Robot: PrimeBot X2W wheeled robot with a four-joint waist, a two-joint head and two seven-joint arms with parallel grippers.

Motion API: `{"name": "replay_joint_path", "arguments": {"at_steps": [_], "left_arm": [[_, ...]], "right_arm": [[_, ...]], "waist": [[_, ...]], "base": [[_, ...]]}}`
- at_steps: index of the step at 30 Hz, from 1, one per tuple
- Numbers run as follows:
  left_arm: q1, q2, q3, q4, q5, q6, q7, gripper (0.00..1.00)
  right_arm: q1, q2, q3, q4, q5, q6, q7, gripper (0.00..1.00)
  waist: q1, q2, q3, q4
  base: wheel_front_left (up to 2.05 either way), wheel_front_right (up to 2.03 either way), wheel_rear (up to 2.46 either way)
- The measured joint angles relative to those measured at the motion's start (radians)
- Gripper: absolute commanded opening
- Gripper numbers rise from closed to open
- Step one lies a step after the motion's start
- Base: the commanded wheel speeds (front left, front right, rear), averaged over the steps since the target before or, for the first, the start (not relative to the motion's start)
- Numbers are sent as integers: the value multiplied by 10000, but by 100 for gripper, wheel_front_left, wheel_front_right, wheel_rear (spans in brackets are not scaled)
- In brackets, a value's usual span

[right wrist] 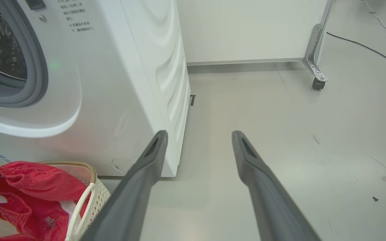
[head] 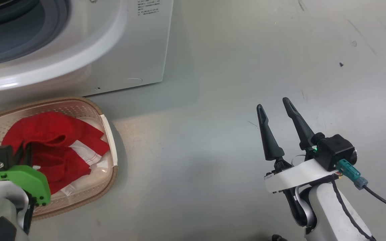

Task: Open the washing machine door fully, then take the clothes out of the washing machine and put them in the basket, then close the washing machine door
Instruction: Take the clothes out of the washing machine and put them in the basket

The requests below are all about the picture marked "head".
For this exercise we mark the grey rubber door gasket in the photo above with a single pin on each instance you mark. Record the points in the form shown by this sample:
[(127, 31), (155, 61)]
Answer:
[(18, 40)]

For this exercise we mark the red and white garment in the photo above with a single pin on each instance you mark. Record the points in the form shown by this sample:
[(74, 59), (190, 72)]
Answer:
[(52, 134)]

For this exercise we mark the cream perforated laundry basket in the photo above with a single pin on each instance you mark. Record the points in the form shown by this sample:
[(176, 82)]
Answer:
[(92, 187)]

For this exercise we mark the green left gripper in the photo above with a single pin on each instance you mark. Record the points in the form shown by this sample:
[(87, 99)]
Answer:
[(28, 180)]

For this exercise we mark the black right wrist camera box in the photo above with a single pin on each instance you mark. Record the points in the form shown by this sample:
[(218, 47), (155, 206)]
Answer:
[(335, 150)]

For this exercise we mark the white front-load washing machine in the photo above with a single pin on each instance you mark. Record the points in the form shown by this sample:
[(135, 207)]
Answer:
[(112, 50)]

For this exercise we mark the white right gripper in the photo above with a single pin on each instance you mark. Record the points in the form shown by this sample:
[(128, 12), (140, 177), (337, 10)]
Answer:
[(297, 175)]

